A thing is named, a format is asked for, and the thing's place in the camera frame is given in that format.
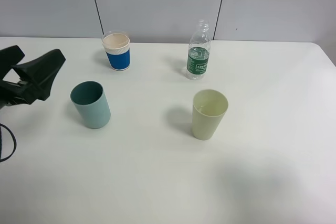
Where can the pale yellow plastic cup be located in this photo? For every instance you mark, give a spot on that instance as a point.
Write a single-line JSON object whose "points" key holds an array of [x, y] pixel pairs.
{"points": [[209, 107]]}

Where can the blue sleeved paper cup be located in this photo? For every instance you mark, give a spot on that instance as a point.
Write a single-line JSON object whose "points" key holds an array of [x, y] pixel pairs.
{"points": [[117, 47]]}

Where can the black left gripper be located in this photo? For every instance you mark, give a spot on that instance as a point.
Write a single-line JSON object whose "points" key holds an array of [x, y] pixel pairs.
{"points": [[36, 76]]}

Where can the clear green-label water bottle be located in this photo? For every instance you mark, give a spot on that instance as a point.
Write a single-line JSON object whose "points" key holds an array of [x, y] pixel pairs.
{"points": [[198, 51]]}

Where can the teal plastic cup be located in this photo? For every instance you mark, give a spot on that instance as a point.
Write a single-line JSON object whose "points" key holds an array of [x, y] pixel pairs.
{"points": [[90, 101]]}

